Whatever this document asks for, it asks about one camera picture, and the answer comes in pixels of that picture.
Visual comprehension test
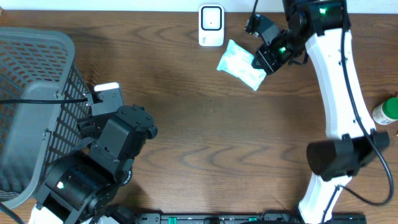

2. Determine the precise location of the mint green wipes packet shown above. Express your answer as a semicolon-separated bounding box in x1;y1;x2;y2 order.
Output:
216;39;267;91

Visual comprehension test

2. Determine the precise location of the green lid jar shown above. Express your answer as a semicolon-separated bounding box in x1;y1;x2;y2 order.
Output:
372;98;397;125

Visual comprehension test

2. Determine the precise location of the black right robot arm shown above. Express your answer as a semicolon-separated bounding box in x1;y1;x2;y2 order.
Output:
245;1;389;223

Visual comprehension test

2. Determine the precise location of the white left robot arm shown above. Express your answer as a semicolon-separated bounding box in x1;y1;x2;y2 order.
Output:
30;86;158;223

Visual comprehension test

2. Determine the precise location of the white barcode scanner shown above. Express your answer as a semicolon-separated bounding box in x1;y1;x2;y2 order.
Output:
198;4;224;47

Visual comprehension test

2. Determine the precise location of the grey plastic shopping basket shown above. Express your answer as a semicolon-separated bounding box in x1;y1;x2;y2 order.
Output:
1;27;90;208

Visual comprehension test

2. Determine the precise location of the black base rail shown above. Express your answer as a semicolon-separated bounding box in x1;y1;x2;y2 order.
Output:
135;211;367;224

